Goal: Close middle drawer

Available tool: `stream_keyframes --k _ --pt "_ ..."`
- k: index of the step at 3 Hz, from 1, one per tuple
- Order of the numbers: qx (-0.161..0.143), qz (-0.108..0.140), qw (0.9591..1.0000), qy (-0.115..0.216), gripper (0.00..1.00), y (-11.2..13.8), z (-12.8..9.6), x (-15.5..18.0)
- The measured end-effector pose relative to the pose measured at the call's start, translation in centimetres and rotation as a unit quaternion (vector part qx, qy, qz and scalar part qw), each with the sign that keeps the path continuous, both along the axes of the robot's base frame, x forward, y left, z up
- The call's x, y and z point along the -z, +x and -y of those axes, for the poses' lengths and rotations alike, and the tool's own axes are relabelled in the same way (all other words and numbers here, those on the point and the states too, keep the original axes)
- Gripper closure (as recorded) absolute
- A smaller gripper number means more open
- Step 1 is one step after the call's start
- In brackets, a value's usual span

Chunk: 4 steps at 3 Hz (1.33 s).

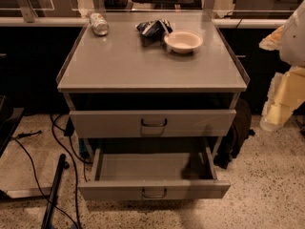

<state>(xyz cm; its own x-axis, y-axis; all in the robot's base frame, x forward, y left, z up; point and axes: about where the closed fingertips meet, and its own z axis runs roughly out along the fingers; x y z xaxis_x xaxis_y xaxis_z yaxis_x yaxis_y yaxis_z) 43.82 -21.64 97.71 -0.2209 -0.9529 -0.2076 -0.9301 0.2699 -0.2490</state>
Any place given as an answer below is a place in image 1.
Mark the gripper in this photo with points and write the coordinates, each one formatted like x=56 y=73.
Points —
x=294 y=40

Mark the grey drawer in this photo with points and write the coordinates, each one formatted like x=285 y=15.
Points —
x=153 y=177
x=168 y=123

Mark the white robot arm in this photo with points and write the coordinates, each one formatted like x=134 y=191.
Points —
x=289 y=39

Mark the grey top drawer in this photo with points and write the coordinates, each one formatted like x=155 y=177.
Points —
x=168 y=123

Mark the grey drawer cabinet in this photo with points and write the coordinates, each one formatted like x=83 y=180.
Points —
x=116 y=73

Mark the black backpack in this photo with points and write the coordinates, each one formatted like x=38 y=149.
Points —
x=239 y=131

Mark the white bowl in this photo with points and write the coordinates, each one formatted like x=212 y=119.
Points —
x=183 y=42

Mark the silver soda can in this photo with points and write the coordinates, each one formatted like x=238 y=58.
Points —
x=98 y=24

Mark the black pole stand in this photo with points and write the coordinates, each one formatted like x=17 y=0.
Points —
x=46 y=224

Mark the white counter rail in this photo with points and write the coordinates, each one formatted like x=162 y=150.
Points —
x=80 y=22

